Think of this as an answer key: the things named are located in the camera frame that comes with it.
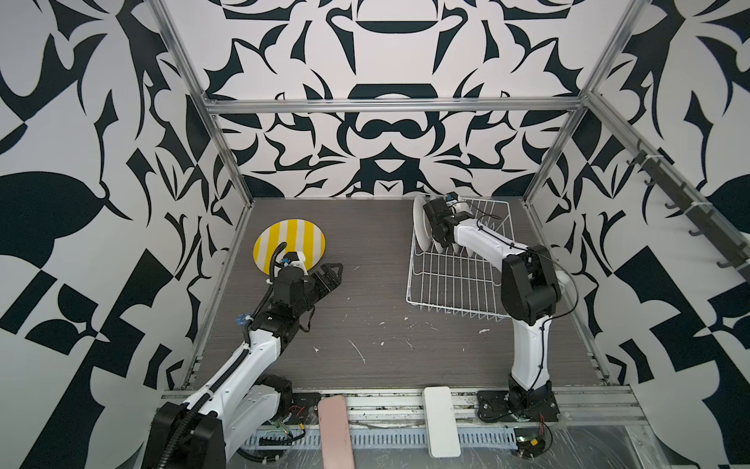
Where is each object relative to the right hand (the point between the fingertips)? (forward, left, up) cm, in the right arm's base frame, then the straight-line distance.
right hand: (467, 222), depth 96 cm
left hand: (-18, +42, +3) cm, 46 cm away
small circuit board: (-57, -7, -14) cm, 59 cm away
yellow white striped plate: (+5, +58, -11) cm, 59 cm away
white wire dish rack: (-15, +4, -11) cm, 19 cm away
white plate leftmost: (-3, +16, +3) cm, 17 cm away
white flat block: (-55, +15, -8) cm, 57 cm away
